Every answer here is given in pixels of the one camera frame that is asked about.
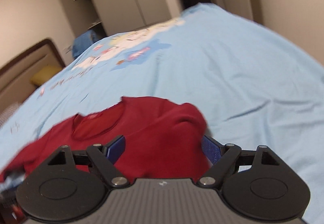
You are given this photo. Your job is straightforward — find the dark red long-sleeve sweater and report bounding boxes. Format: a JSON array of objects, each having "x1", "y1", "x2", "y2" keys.
[{"x1": 1, "y1": 97, "x2": 209, "y2": 181}]

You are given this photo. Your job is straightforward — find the light blue cartoon bed quilt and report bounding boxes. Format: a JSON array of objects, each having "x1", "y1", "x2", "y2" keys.
[{"x1": 0, "y1": 2, "x2": 324, "y2": 224}]

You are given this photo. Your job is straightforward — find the mustard yellow pillow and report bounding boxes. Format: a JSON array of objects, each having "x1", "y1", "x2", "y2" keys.
[{"x1": 30, "y1": 65, "x2": 63, "y2": 86}]

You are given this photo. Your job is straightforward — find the checkered pillow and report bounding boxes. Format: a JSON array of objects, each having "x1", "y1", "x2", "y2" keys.
[{"x1": 0, "y1": 102, "x2": 20, "y2": 126}]

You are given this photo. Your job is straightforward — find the brown padded headboard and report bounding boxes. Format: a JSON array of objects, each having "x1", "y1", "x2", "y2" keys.
[{"x1": 1, "y1": 38, "x2": 65, "y2": 112}]

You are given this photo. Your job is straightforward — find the blue garment on chair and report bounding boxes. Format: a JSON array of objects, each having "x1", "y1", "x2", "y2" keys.
[{"x1": 72, "y1": 30, "x2": 98, "y2": 59}]

